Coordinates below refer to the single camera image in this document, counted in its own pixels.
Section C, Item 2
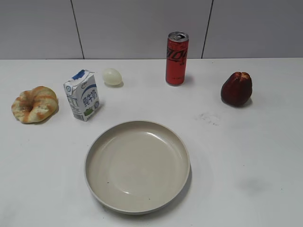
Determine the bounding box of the white blue milk carton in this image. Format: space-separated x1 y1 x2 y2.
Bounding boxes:
63 70 100 122

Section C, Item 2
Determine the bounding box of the beige round plate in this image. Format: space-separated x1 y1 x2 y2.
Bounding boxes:
84 121 190 215

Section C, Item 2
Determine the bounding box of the white egg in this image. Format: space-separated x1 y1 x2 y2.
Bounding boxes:
102 68 122 86

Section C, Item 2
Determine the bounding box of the red soda can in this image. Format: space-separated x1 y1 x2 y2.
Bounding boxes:
166 31 189 86

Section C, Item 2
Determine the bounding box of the dark red wax apple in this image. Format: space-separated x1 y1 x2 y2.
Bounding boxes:
221 72 252 107

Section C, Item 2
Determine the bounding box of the glazed ring bread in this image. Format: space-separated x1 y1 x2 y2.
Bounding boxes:
11 86 59 123

